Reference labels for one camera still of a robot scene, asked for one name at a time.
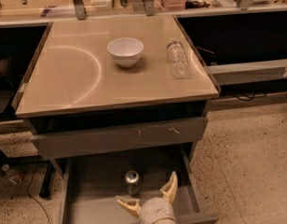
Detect small bottle on floor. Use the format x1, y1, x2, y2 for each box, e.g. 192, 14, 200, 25
2, 164, 24, 185

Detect black table leg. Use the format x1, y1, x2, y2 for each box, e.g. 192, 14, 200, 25
39, 162, 55, 199

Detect grey top drawer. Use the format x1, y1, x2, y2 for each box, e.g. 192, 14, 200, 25
31, 117, 208, 160

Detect black floor cable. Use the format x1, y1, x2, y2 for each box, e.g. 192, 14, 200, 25
26, 163, 52, 224

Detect grey open middle drawer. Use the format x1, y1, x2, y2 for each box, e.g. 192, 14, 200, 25
61, 145, 218, 224

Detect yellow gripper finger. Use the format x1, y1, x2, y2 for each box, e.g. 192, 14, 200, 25
159, 171, 178, 204
116, 195, 142, 217

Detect clear plastic bottle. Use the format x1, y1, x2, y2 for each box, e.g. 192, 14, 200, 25
167, 39, 189, 78

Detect grey metal bracket left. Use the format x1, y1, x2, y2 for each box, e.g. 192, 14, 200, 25
73, 0, 86, 20

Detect white bowl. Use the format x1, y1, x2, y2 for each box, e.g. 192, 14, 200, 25
107, 37, 144, 67

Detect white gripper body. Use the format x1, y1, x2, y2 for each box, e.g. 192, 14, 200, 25
139, 198, 176, 224

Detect silver redbull can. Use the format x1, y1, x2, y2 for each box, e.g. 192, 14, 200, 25
125, 170, 140, 196

